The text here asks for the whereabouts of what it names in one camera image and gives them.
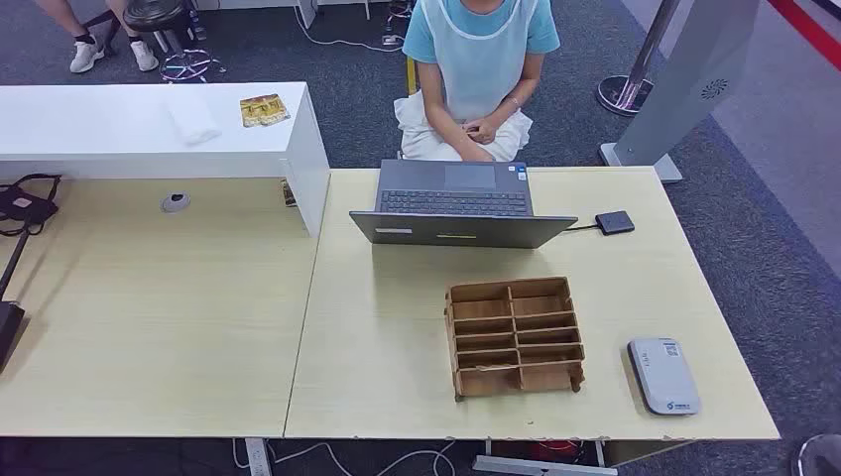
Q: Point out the person's right hand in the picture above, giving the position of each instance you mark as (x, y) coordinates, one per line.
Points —
(478, 156)

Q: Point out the person's left hand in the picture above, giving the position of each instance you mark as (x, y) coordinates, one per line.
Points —
(483, 131)

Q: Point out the wooden card organizer box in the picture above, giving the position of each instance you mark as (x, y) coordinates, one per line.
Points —
(514, 338)

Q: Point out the thin room key card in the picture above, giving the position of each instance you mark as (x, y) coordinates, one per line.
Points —
(489, 368)

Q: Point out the person's right forearm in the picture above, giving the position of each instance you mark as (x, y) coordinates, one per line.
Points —
(443, 125)

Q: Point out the person's left forearm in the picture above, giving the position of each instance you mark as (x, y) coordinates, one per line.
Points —
(519, 98)

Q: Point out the person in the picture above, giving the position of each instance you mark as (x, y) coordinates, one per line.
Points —
(476, 59)
(85, 52)

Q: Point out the small dark patterned card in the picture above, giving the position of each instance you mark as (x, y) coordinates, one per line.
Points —
(288, 194)

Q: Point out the gold patterned card stack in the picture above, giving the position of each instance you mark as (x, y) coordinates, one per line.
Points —
(264, 110)

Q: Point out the grey card reader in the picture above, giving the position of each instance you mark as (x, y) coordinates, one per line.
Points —
(663, 378)

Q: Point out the grey laptop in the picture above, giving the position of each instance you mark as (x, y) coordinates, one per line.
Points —
(460, 230)

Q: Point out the yellow chair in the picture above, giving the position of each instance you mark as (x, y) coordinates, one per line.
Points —
(411, 75)

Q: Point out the small black hub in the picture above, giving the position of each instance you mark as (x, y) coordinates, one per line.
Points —
(615, 223)

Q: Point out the silver kiosk stand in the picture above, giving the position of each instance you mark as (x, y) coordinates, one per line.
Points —
(683, 85)

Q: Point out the white background table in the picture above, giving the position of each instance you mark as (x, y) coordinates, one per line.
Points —
(307, 10)

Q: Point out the white folded cloth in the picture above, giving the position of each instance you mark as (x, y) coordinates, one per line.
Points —
(192, 123)

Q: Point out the grey desk grommet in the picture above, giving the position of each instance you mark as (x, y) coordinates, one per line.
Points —
(175, 202)

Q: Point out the metal desk foot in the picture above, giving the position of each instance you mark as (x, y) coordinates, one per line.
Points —
(539, 466)

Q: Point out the red barrier belt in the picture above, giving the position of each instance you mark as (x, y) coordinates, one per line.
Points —
(805, 26)

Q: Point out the black round stool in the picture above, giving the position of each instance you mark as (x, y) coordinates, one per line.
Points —
(154, 13)

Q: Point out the white desk shelf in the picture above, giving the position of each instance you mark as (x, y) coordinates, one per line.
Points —
(118, 144)

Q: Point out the white power strip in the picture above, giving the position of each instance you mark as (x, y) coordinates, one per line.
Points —
(258, 456)

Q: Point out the chrome round base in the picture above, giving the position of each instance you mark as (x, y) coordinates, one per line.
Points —
(821, 456)

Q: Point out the black stand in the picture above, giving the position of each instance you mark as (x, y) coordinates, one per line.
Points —
(8, 322)

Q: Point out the chrome stanchion post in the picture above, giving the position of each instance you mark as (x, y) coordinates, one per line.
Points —
(624, 92)

